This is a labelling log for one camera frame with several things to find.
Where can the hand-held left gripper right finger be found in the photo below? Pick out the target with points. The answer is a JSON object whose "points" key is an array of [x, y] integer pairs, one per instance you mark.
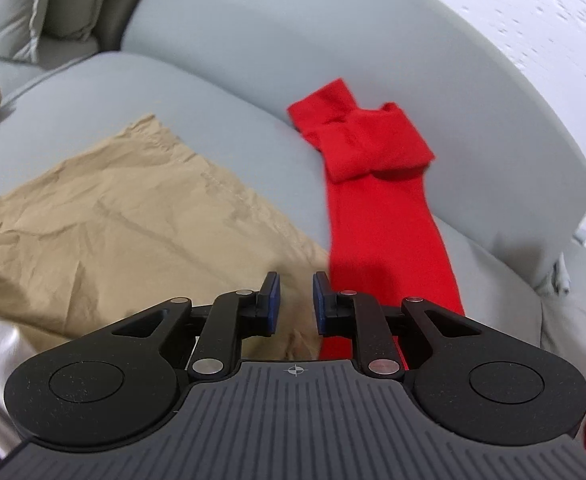
{"points": [[319, 305]]}

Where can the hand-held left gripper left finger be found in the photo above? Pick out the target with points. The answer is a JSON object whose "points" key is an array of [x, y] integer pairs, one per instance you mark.
{"points": [[273, 305]]}

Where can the red pants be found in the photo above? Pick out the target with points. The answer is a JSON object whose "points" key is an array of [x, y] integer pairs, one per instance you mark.
{"points": [[378, 220]]}

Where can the tan pants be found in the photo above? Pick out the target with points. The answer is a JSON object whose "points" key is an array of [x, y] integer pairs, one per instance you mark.
{"points": [[138, 230]]}

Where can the grey sofa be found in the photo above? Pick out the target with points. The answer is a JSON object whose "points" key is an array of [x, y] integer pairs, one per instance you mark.
{"points": [[253, 45]]}

